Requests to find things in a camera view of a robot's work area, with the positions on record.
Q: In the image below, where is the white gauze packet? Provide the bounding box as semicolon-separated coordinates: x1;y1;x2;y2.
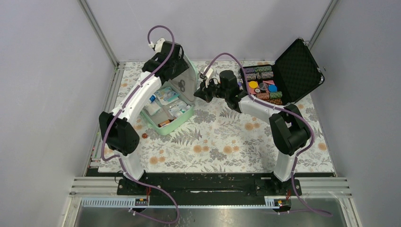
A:
145;102;161;116

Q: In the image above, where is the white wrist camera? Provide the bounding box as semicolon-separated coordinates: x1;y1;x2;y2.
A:
148;37;166;52
199;66;214;82

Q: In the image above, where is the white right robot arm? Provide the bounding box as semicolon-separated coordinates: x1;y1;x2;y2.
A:
194;69;312;195

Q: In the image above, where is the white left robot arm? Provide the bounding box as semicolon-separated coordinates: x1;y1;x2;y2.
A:
99;41;189;194

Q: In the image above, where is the black poker chip case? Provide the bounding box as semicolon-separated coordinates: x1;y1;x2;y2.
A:
239;37;325;104

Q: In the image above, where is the blue white wipes packet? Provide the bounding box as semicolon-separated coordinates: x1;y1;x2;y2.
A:
154;87;179;105

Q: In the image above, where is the brown bottle orange cap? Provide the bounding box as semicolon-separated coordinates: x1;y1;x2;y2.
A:
158;119;174;128

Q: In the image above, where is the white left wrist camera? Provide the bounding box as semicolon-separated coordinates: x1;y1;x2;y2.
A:
148;37;166;52

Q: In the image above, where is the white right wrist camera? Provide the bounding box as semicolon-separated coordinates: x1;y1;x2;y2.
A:
199;66;214;82

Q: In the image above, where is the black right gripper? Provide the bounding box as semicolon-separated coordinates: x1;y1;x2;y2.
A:
194;77;229;104

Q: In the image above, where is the mint green medicine case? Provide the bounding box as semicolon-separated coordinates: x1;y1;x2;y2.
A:
140;55;198;136

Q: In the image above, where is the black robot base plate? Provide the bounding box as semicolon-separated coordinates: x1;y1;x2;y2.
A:
117;173;302;206

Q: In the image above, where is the floral table mat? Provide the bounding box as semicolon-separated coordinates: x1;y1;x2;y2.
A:
116;62;335;173

